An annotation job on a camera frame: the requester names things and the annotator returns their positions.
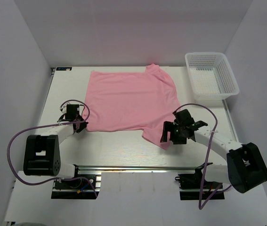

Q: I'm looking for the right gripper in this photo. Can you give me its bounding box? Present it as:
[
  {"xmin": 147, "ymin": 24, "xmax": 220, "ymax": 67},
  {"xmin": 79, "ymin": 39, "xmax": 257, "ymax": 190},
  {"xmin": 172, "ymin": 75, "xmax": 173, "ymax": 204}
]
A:
[{"xmin": 161, "ymin": 121, "xmax": 187, "ymax": 145}]

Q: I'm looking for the pink t shirt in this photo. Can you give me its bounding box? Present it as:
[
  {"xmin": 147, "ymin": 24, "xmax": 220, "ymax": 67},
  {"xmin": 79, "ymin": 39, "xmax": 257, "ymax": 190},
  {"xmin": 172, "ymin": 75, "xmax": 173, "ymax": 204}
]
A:
[{"xmin": 85, "ymin": 64, "xmax": 180, "ymax": 150}]

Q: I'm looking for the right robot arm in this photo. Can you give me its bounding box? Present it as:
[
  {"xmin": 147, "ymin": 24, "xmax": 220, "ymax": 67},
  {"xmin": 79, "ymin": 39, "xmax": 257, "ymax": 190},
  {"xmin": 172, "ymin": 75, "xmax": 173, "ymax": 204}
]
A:
[{"xmin": 161, "ymin": 109, "xmax": 267, "ymax": 194}]

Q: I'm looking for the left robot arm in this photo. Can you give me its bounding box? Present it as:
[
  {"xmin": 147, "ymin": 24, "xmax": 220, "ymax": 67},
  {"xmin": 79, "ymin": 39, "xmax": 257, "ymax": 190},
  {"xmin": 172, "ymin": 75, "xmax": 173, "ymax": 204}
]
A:
[{"xmin": 23, "ymin": 112, "xmax": 88, "ymax": 188}]

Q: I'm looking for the blue label sticker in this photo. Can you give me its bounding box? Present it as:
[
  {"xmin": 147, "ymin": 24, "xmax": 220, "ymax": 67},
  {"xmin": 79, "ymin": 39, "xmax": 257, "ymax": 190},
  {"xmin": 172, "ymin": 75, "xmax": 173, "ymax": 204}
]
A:
[{"xmin": 56, "ymin": 67, "xmax": 72, "ymax": 71}]

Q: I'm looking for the white plastic basket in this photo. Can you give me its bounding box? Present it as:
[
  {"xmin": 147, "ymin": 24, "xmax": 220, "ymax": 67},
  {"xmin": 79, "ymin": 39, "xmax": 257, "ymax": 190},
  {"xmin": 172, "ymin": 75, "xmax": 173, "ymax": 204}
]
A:
[{"xmin": 185, "ymin": 52, "xmax": 240, "ymax": 102}]

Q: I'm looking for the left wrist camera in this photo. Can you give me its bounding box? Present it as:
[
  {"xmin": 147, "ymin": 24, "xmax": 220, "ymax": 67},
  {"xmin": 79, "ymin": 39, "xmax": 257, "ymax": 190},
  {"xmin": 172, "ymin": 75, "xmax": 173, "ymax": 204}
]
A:
[{"xmin": 59, "ymin": 103, "xmax": 80, "ymax": 121}]

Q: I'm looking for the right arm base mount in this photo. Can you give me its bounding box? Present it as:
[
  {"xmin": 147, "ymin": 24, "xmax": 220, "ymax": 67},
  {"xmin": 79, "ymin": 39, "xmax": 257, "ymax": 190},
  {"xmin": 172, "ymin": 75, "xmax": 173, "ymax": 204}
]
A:
[{"xmin": 175, "ymin": 165, "xmax": 219, "ymax": 201}]

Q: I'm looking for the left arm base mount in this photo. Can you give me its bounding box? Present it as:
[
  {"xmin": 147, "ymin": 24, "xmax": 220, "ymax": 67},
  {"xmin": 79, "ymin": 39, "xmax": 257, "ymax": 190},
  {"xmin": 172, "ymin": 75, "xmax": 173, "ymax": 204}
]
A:
[{"xmin": 51, "ymin": 167, "xmax": 101, "ymax": 200}]

